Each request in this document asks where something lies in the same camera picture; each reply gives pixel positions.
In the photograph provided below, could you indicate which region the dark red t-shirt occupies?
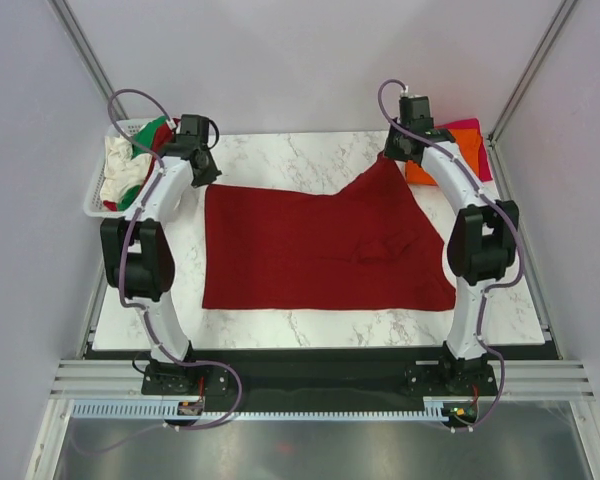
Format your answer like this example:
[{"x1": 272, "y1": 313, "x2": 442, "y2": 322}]
[{"x1": 202, "y1": 157, "x2": 456, "y2": 312}]

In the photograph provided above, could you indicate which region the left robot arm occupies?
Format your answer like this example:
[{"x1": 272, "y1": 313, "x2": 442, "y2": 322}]
[{"x1": 100, "y1": 114, "x2": 221, "y2": 393}]

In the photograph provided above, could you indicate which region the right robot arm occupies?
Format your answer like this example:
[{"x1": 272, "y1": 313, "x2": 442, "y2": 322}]
[{"x1": 384, "y1": 92, "x2": 519, "y2": 394}]

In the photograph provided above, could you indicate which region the dark red shirt in basket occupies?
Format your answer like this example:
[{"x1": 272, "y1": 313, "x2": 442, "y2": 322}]
[{"x1": 151, "y1": 118, "x2": 180, "y2": 154}]

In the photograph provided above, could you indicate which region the green t-shirt in basket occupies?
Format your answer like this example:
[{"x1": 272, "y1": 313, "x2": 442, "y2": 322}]
[{"x1": 116, "y1": 116, "x2": 167, "y2": 211}]

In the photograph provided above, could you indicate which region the folded orange t-shirt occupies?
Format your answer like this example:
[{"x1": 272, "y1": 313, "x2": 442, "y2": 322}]
[{"x1": 405, "y1": 126, "x2": 486, "y2": 186}]

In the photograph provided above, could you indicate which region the white t-shirt in basket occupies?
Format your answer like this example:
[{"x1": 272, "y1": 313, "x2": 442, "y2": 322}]
[{"x1": 100, "y1": 136, "x2": 153, "y2": 203}]

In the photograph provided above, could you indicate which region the folded pink t-shirt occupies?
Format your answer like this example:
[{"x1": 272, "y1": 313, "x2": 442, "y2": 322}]
[{"x1": 438, "y1": 118, "x2": 493, "y2": 182}]

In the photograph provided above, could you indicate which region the white plastic basket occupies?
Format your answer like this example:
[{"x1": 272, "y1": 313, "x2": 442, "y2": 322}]
[{"x1": 83, "y1": 119, "x2": 193, "y2": 222}]

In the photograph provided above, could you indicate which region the right aluminium frame post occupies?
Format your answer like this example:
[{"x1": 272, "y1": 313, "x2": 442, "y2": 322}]
[{"x1": 487, "y1": 0, "x2": 580, "y2": 147}]

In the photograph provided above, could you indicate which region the aluminium frame post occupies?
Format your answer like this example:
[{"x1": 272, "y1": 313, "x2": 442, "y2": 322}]
[
  {"x1": 487, "y1": 0, "x2": 580, "y2": 147},
  {"x1": 48, "y1": 0, "x2": 115, "y2": 104}
]

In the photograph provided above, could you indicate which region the left aluminium frame post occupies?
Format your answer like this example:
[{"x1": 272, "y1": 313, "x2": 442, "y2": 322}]
[{"x1": 48, "y1": 0, "x2": 115, "y2": 104}]

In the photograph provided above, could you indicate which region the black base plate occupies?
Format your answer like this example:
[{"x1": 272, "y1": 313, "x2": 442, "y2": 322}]
[{"x1": 116, "y1": 347, "x2": 498, "y2": 412}]

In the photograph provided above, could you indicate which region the aluminium front rail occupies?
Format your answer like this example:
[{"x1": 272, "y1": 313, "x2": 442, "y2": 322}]
[{"x1": 51, "y1": 360, "x2": 594, "y2": 401}]

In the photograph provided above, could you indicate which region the white slotted cable duct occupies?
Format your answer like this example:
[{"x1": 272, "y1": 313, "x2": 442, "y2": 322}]
[{"x1": 71, "y1": 398, "x2": 479, "y2": 422}]

